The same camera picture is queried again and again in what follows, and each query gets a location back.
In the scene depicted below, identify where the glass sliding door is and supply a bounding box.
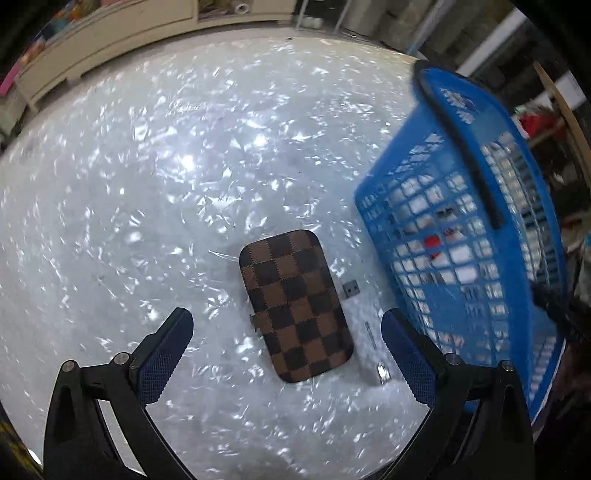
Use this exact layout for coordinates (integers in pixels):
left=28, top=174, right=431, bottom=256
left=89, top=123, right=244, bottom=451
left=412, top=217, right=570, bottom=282
left=434, top=9, right=555, bottom=107

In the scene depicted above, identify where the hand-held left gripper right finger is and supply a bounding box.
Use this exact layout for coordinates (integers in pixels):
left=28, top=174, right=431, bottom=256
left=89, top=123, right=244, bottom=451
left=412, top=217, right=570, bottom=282
left=381, top=308, right=539, bottom=480

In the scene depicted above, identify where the red fabric item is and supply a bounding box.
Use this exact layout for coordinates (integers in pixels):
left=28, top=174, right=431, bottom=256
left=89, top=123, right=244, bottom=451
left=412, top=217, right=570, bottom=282
left=515, top=104, right=566, bottom=139

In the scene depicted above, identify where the brown checkered case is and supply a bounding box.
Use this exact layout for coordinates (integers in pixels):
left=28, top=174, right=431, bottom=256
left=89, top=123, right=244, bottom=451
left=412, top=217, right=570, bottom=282
left=239, top=229, right=355, bottom=384

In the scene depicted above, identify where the clear usb flash drive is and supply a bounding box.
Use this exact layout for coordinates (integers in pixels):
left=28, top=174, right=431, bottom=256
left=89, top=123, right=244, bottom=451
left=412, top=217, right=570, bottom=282
left=361, top=320, right=393, bottom=387

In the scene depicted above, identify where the red white small toy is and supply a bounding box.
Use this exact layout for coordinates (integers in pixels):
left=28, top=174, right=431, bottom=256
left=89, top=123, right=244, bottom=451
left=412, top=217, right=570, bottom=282
left=406, top=208, right=481, bottom=282

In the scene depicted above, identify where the wooden chair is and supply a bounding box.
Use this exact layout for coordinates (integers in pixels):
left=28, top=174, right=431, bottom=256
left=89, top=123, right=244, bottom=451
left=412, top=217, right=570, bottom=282
left=533, top=62, right=591, bottom=185

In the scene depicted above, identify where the blue plastic mesh basket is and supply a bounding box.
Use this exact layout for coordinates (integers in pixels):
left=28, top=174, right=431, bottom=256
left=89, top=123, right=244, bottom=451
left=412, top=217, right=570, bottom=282
left=353, top=60, right=571, bottom=418

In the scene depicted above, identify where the pink flat board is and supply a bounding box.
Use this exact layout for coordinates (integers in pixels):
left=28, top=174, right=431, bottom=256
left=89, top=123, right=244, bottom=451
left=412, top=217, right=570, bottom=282
left=0, top=65, right=21, bottom=95

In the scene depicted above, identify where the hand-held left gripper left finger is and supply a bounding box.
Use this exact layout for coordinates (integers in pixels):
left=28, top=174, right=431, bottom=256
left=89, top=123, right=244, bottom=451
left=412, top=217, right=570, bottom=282
left=43, top=306, right=195, bottom=480

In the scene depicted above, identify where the pile of colourful packets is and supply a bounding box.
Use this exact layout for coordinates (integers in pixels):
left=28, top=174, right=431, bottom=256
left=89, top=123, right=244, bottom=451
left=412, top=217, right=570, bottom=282
left=28, top=0, right=121, bottom=51

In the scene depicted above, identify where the cream low cabinet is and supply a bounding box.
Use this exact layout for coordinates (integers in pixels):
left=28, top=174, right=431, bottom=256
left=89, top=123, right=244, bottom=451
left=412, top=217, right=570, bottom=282
left=14, top=0, right=301, bottom=112

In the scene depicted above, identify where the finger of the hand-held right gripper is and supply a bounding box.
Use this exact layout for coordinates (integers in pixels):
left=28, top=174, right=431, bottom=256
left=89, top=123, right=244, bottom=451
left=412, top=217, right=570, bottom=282
left=531, top=282, right=591, bottom=344

